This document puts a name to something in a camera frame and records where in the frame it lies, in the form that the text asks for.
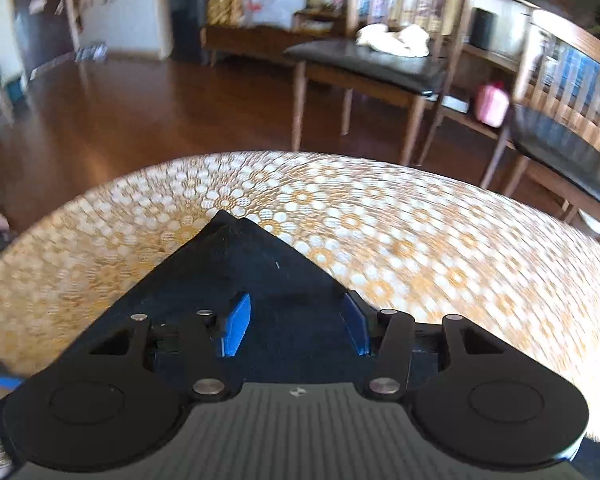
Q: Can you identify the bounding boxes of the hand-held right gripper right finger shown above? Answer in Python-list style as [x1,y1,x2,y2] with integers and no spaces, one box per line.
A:
[344,291,503,403]

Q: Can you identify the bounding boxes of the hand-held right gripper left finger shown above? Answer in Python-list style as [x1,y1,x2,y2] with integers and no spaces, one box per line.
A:
[87,292,253,403]

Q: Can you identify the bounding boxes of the black T-shirt red print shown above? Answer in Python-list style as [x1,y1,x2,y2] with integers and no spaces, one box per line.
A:
[0,209,443,411]

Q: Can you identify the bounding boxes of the pink case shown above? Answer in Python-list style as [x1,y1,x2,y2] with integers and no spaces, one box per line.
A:
[476,82,510,128]

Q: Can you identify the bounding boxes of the wooden chair black seat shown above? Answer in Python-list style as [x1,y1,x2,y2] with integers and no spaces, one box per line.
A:
[480,9,600,246]
[283,0,473,167]

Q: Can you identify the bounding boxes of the wooden sideboard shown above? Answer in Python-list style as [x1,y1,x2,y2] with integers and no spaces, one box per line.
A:
[200,7,531,151]

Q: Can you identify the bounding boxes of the white cloth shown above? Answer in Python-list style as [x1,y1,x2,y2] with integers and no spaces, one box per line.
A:
[355,24,431,58]

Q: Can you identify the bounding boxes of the small cardboard box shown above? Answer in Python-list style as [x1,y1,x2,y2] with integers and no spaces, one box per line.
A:
[292,7,348,36]

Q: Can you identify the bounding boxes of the pair of sneakers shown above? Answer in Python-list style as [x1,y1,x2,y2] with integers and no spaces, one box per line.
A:
[75,42,110,63]

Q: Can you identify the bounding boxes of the snack jar purple lid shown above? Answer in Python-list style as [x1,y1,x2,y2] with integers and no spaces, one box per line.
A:
[206,0,233,26]

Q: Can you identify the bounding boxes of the black cabinet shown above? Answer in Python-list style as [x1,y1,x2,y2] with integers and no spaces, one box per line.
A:
[170,0,236,63]

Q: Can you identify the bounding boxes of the black speaker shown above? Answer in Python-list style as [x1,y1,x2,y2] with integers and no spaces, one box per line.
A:
[469,7,497,51]

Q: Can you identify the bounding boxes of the white lower cabinets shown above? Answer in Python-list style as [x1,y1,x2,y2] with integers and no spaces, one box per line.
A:
[75,0,176,61]

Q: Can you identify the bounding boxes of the grey gift bag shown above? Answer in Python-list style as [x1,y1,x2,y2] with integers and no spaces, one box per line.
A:
[240,0,308,28]

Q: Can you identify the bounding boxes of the blue framed picture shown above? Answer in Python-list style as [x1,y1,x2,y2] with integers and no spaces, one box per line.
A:
[562,47,600,106]

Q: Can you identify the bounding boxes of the dark wooden door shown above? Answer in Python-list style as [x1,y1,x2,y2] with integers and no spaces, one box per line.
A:
[10,0,76,78]

